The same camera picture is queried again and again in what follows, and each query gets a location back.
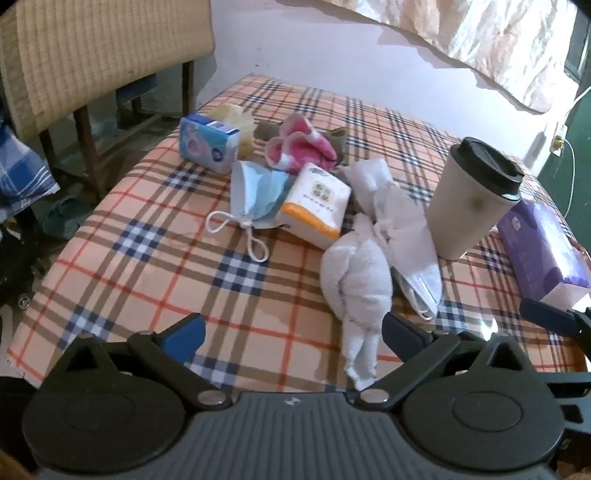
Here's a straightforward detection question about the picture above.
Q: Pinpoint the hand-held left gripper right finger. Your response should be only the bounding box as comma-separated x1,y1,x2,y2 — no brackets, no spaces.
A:
355,311,546,411

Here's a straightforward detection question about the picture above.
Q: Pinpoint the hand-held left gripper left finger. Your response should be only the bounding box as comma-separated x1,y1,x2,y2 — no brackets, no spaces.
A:
44,313,234,411

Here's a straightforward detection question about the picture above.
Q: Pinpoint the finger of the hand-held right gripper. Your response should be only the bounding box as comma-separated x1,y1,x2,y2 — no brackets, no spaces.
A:
542,369,591,403
519,298,591,339

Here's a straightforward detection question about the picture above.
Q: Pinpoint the blue tissue pack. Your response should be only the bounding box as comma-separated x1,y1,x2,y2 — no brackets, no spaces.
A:
179,115,241,175

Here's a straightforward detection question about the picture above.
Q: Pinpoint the pink terry towel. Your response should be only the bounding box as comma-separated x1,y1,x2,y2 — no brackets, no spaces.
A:
264,113,340,175

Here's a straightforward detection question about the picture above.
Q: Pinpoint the olive green cloth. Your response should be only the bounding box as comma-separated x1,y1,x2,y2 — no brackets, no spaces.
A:
254,121,349,167

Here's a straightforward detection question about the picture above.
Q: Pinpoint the white face mask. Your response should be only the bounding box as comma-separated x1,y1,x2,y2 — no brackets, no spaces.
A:
390,258,444,321

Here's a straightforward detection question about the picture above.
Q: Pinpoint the purple tissue pack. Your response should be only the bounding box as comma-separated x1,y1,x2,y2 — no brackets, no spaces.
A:
496,199,591,308

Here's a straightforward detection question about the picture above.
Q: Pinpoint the white terry towel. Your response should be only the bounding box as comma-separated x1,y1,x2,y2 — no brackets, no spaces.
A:
321,213,394,392

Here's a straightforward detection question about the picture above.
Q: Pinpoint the white thin cloth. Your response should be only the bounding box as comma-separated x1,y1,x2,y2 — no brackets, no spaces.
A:
342,158,439,278

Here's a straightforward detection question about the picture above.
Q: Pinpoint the beige cup with black lid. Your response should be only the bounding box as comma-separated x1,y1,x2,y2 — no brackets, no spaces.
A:
426,137,526,260

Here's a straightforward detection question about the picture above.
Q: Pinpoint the orange and white tissue pack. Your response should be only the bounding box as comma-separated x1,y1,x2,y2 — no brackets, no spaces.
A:
277,162,354,251

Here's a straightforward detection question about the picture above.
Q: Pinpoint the blue face mask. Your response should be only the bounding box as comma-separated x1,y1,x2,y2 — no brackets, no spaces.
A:
205,161,296,264

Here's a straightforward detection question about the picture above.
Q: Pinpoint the pair of green sandals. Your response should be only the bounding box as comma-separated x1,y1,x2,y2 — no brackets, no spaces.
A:
34,196,90,241

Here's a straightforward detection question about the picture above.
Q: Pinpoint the pale yellow sponge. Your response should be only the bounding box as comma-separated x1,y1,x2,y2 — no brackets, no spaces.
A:
210,104,257,158

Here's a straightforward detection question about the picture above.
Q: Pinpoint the blue plaid cloth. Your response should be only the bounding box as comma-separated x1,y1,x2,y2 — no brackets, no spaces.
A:
0,117,61,222

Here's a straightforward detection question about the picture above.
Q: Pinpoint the bluish plastic container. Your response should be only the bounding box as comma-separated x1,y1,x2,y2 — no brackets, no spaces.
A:
88,76,160,144

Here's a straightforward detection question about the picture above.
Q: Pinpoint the woven straw mat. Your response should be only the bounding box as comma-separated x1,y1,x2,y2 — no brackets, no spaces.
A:
0,0,215,139

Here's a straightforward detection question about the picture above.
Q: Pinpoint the wall socket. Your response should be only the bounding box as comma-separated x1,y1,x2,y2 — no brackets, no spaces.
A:
551,122,568,157

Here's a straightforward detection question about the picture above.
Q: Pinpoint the dark wheeled frame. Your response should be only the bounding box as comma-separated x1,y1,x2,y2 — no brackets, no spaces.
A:
0,222,51,319

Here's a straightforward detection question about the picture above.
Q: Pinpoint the wooden chair frame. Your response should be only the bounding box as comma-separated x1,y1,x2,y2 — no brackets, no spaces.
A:
39,60,195,199

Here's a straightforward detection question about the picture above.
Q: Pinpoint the dark window frame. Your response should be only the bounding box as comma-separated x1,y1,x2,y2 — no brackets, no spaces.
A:
564,28,591,86

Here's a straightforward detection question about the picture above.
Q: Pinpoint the shiny cream wall cloth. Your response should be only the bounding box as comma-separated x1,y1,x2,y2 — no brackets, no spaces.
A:
355,0,578,114

